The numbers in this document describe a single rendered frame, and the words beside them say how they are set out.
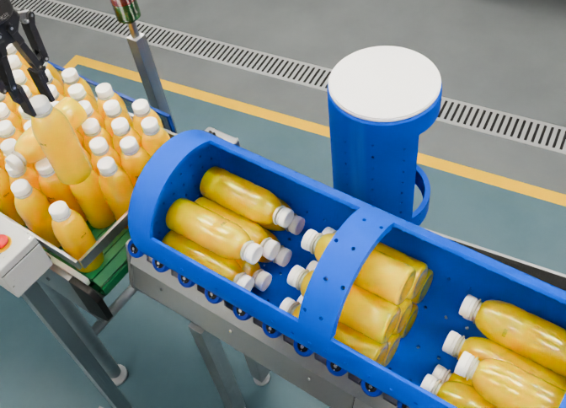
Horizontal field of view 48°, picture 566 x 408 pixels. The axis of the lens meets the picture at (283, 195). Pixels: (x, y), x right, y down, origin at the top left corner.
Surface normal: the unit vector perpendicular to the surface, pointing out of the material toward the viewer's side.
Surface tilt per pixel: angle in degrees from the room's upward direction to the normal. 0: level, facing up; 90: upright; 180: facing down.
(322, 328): 67
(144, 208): 51
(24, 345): 0
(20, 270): 90
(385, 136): 90
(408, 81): 0
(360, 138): 90
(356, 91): 0
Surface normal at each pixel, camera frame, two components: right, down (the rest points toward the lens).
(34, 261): 0.82, 0.38
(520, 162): -0.11, -0.63
